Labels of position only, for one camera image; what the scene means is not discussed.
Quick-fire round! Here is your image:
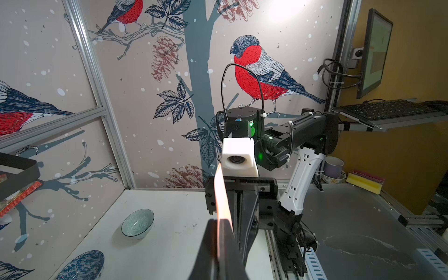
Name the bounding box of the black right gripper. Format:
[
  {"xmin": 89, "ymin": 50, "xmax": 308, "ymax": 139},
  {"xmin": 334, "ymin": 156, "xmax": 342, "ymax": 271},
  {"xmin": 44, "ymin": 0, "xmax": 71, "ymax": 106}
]
[{"xmin": 224, "ymin": 176, "xmax": 278, "ymax": 266}]

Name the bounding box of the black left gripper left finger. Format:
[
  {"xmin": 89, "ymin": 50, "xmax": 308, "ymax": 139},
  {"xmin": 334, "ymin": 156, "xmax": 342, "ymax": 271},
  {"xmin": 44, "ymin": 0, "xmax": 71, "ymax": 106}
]
[{"xmin": 189, "ymin": 219, "xmax": 219, "ymax": 280}]

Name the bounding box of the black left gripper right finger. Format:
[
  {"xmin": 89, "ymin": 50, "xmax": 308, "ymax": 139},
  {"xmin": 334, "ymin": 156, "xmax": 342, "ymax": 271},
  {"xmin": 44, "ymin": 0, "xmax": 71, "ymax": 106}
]
[{"xmin": 218, "ymin": 219, "xmax": 248, "ymax": 280}]

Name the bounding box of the pink square paper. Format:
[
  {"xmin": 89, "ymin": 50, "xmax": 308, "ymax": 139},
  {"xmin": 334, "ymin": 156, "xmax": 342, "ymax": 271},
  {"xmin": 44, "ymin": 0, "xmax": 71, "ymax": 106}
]
[{"xmin": 213, "ymin": 164, "xmax": 233, "ymax": 260}]

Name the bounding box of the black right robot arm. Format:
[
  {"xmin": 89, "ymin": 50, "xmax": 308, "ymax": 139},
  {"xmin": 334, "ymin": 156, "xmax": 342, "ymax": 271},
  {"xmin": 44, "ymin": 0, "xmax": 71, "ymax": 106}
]
[{"xmin": 198, "ymin": 107, "xmax": 338, "ymax": 280}]

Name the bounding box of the teal striped ceramic bowl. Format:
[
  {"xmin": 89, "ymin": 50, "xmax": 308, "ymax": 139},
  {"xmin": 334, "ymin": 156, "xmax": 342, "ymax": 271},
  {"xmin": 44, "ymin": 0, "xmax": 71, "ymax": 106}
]
[{"xmin": 121, "ymin": 209, "xmax": 155, "ymax": 240}]

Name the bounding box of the grey mug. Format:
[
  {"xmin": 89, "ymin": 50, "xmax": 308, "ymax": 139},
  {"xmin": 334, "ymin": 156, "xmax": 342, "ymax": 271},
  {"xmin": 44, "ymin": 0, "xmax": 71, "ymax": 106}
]
[{"xmin": 323, "ymin": 156, "xmax": 344, "ymax": 179}]

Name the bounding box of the blue patterned ceramic bowl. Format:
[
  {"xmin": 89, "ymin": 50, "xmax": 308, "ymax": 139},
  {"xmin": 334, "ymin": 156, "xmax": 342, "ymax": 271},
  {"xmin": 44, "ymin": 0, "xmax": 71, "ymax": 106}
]
[{"xmin": 56, "ymin": 250, "xmax": 105, "ymax": 280}]

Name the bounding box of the yellow sponge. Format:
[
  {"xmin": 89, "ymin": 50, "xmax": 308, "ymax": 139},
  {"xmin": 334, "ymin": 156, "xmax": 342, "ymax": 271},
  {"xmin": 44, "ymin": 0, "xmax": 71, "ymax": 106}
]
[{"xmin": 346, "ymin": 170, "xmax": 385, "ymax": 195}]

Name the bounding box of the black keyboard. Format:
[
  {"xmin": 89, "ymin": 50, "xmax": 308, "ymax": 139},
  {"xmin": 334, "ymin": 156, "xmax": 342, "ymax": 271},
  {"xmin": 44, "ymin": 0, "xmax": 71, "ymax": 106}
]
[{"xmin": 337, "ymin": 100, "xmax": 443, "ymax": 121}]

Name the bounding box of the computer monitor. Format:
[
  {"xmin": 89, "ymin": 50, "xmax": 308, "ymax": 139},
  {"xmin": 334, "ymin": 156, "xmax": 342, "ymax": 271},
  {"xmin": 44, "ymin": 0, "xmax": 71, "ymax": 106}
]
[{"xmin": 357, "ymin": 8, "xmax": 393, "ymax": 99}]

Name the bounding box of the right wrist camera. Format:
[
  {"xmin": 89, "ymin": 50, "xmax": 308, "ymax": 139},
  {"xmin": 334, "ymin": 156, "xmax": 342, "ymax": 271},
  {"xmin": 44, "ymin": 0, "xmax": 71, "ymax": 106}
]
[{"xmin": 221, "ymin": 137, "xmax": 259, "ymax": 178}]

